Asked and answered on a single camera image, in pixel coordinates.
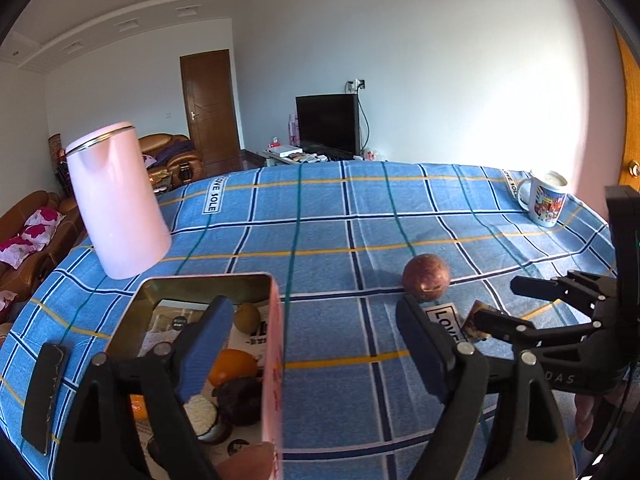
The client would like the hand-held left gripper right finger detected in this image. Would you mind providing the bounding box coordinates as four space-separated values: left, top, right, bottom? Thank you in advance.
395 294 571 480

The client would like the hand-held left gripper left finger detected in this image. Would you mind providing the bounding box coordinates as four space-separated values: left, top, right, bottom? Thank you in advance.
57 295 236 480

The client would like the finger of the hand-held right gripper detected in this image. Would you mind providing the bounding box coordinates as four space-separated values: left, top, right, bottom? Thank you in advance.
472 307 601 361
510 270 618 321

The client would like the small brown wrapper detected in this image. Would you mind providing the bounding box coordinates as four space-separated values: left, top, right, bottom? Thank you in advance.
462 300 496 343

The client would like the large orange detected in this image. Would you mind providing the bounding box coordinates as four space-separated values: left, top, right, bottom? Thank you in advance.
209 349 260 388

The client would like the yellowish brown kiwi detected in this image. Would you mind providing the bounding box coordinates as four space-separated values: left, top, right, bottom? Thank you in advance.
235 302 262 335

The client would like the patterned brown round cake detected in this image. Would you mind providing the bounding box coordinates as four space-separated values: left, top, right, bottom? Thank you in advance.
182 394 218 438

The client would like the dark wrinkled passion fruit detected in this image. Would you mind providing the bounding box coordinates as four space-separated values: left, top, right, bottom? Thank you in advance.
212 377 263 427

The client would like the pink tin box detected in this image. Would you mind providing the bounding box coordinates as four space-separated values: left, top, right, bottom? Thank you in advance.
102 272 286 480

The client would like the pinkish brown round fruit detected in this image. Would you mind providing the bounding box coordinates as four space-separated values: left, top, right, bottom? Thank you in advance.
215 442 275 480

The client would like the person's right hand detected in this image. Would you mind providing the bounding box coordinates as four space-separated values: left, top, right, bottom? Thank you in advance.
572 392 608 441

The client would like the purple passion fruit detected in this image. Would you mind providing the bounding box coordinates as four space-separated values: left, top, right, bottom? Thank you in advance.
402 254 452 303

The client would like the white printed mug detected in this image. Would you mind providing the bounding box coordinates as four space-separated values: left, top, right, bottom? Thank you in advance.
516 170 570 228

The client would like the blue plaid tablecloth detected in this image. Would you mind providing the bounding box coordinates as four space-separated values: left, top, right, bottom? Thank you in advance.
0 160 621 480

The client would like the pink electric kettle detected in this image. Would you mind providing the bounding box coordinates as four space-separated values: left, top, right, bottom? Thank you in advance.
65 121 173 281

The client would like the black smartphone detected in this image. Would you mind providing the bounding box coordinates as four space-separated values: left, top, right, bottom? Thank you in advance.
21 342 70 456

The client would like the brown leather sofa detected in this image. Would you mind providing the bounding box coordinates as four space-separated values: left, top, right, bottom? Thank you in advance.
0 190 86 311

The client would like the purple blanket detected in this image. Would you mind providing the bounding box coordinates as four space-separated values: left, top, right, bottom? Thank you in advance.
152 141 197 165

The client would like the orange wooden panel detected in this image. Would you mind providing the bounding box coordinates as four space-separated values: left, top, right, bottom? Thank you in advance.
612 25 640 191

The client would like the brown leather armchair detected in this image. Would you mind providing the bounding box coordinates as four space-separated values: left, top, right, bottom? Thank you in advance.
137 133 206 191

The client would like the low television stand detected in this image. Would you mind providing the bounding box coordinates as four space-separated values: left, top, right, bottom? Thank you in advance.
262 142 351 168

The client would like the brown wooden door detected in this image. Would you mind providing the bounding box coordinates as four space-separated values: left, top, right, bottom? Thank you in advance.
180 49 242 166

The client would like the black television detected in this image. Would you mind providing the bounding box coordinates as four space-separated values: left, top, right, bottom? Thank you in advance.
295 92 361 156

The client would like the brown corner ornament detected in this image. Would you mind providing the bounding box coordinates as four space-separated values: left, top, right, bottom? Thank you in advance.
48 133 68 196

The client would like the dark power cable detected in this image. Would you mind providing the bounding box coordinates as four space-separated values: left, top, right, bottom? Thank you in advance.
356 87 373 153

